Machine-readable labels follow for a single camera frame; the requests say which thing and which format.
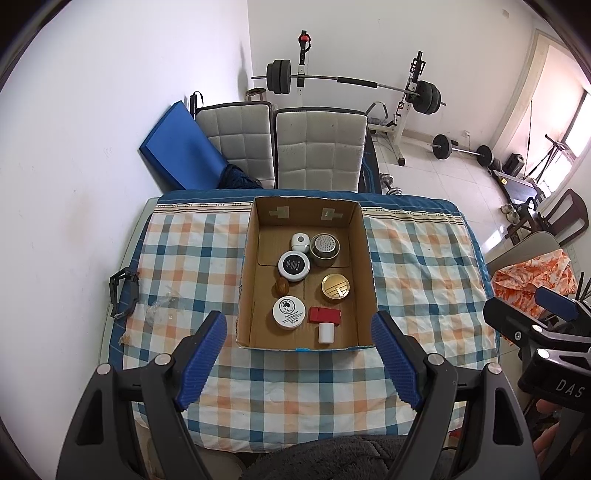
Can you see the black tripod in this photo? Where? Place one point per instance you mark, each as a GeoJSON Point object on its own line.
{"type": "Point", "coordinates": [554, 144]}

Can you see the brown wooden egg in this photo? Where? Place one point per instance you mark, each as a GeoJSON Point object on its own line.
{"type": "Point", "coordinates": [282, 287]}

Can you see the orange patterned cloth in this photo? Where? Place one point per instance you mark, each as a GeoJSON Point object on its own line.
{"type": "Point", "coordinates": [517, 281]}

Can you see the white weight rack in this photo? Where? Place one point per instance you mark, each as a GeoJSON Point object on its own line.
{"type": "Point", "coordinates": [400, 134]}

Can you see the white cylinder cap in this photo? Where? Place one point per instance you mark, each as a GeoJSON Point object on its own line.
{"type": "Point", "coordinates": [325, 333]}

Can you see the dumbbell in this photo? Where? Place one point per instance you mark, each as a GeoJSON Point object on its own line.
{"type": "Point", "coordinates": [390, 189]}

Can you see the black box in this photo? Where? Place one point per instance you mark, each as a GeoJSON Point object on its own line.
{"type": "Point", "coordinates": [515, 165]}

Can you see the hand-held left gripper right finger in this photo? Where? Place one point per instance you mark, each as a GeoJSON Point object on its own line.
{"type": "Point", "coordinates": [397, 360]}

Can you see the metal strainer cup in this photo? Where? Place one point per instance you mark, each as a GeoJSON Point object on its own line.
{"type": "Point", "coordinates": [324, 249]}

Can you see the beige chair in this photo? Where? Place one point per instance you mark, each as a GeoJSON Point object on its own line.
{"type": "Point", "coordinates": [526, 249]}

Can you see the dark grey fleece cloth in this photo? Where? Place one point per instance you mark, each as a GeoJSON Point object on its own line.
{"type": "Point", "coordinates": [323, 461]}

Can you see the small wooden stool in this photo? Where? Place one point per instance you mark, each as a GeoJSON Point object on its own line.
{"type": "Point", "coordinates": [256, 91]}

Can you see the short barbell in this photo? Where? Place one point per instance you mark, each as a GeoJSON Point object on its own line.
{"type": "Point", "coordinates": [442, 146]}

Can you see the round gold tin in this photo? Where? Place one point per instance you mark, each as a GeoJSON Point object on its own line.
{"type": "Point", "coordinates": [336, 287]}

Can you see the plaid blanket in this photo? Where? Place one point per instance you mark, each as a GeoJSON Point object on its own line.
{"type": "Point", "coordinates": [415, 258]}

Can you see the small white round container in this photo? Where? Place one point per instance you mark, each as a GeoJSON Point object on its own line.
{"type": "Point", "coordinates": [300, 241]}

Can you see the printed cardboard box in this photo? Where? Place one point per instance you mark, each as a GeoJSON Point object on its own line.
{"type": "Point", "coordinates": [268, 244]}

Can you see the pair of shoes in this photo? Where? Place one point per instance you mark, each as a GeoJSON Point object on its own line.
{"type": "Point", "coordinates": [510, 211]}

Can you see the clear plastic wrap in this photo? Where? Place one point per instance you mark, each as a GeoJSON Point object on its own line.
{"type": "Point", "coordinates": [161, 307]}

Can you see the dark wooden chair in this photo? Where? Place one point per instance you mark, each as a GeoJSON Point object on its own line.
{"type": "Point", "coordinates": [570, 207]}

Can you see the black plastic clamp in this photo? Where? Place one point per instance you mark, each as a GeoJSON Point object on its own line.
{"type": "Point", "coordinates": [113, 286]}

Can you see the black exercise machine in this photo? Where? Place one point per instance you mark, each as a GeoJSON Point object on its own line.
{"type": "Point", "coordinates": [512, 184]}

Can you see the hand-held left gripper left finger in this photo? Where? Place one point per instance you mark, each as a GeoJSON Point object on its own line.
{"type": "Point", "coordinates": [203, 360]}

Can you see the white jar with printed lid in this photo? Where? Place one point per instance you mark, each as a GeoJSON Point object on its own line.
{"type": "Point", "coordinates": [288, 313]}

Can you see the small red box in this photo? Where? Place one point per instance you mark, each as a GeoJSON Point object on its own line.
{"type": "Point", "coordinates": [325, 316]}

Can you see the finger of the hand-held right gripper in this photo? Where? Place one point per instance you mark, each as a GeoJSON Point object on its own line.
{"type": "Point", "coordinates": [508, 321]}
{"type": "Point", "coordinates": [556, 301]}

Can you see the long barbell with black plates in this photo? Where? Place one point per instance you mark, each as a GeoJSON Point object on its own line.
{"type": "Point", "coordinates": [360, 81]}

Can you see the blue folded mat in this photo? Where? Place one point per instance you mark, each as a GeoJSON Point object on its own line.
{"type": "Point", "coordinates": [180, 147]}

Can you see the grey padded chair cushion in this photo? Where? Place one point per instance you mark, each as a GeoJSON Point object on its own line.
{"type": "Point", "coordinates": [318, 147]}
{"type": "Point", "coordinates": [240, 138]}

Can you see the white jar with black lid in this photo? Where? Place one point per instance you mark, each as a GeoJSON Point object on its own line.
{"type": "Point", "coordinates": [294, 266]}

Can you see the person's right hand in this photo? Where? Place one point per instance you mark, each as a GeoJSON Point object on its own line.
{"type": "Point", "coordinates": [547, 443]}

